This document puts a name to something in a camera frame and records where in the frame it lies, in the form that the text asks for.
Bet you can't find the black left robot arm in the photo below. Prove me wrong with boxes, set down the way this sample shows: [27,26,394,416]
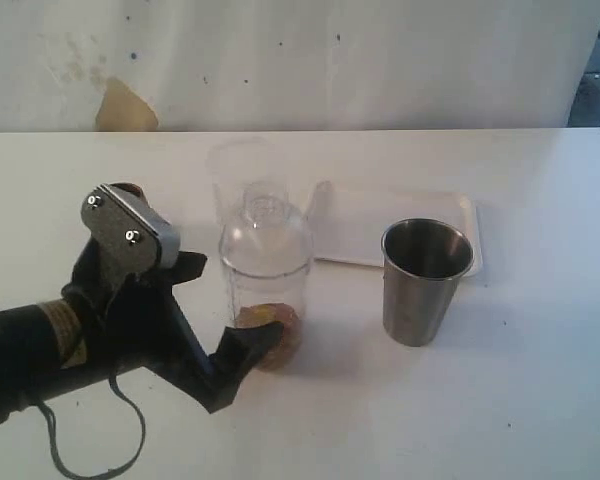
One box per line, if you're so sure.
[0,240,283,424]

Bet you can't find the translucent plastic beaker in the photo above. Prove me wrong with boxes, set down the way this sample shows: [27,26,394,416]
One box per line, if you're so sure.
[205,137,289,225]

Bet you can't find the white rectangular tray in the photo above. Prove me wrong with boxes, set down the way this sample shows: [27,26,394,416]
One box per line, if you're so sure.
[306,180,483,276]

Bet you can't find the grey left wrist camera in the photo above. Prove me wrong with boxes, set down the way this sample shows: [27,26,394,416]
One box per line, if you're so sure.
[81,183,180,282]

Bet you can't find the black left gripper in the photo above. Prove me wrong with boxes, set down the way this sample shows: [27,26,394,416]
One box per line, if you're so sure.
[59,239,284,413]

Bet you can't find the brown wooden cup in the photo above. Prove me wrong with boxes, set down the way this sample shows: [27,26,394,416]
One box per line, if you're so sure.
[111,182,144,198]

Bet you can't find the clear plastic shaker lid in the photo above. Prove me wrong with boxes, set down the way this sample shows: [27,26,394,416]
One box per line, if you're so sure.
[219,180,313,279]

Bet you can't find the stainless steel cup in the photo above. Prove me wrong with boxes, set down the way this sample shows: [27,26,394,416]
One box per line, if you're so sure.
[381,218,474,347]

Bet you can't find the clear plastic shaker cup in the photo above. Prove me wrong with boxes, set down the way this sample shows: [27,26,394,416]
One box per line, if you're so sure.
[223,263,311,371]

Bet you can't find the gold foil-wrapped chocolate coins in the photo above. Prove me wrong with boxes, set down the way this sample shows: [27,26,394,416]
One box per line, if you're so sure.
[237,303,302,372]

